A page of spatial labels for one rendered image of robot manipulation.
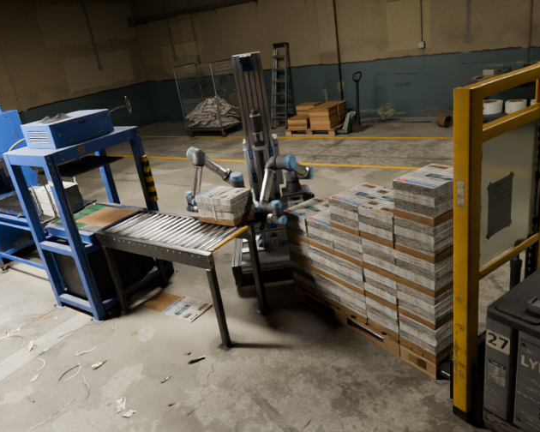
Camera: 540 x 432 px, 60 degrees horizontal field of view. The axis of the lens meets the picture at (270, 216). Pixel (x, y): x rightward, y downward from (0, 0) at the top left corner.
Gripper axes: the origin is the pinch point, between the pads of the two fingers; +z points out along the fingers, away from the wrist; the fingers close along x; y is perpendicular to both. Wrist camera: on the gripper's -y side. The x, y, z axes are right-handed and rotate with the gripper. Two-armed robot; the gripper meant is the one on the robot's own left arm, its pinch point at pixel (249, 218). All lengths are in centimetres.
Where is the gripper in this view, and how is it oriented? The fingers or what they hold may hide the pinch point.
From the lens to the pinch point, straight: 386.6
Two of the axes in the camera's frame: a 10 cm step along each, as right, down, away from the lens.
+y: -0.9, -9.5, -3.0
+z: -8.2, -1.0, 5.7
